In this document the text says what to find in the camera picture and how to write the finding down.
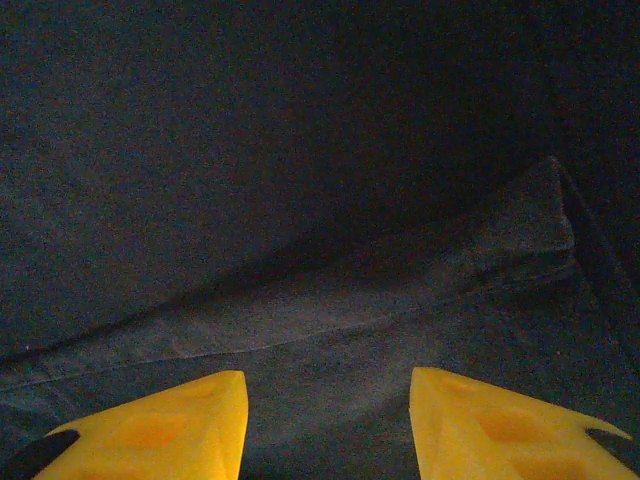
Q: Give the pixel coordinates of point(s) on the black t-shirt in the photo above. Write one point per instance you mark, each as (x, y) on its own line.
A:
(300, 175)

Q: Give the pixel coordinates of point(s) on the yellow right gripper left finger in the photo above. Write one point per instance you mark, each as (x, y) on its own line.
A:
(165, 440)

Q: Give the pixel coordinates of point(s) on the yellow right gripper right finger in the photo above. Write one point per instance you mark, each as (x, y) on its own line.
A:
(490, 435)

